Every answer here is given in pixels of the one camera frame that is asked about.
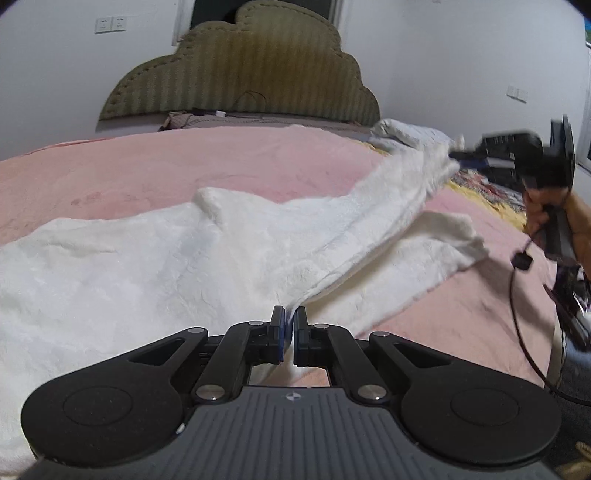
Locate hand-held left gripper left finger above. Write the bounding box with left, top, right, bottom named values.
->
left=128, top=305, right=288, bottom=405

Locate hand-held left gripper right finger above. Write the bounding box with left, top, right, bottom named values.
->
left=292, top=306, right=454, bottom=404

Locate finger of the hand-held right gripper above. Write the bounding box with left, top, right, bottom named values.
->
left=449, top=147, right=491, bottom=172

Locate person's right forearm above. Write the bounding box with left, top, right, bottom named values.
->
left=571, top=217, right=591, bottom=283

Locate person's right hand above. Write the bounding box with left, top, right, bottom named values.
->
left=523, top=187, right=583, bottom=241

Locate colourful patterned cloth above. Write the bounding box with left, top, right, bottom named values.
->
left=442, top=167, right=532, bottom=232

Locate person's leg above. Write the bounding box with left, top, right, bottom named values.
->
left=551, top=339, right=591, bottom=418

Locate pink floral blanket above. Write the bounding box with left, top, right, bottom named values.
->
left=0, top=122, right=570, bottom=407

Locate olive quilted headboard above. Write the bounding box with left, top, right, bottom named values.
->
left=98, top=0, right=382, bottom=132

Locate dark window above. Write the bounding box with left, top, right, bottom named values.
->
left=191, top=0, right=341, bottom=29

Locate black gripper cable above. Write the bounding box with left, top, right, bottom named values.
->
left=509, top=250, right=591, bottom=403

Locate thin black cable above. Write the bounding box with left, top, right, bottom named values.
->
left=232, top=90, right=267, bottom=112

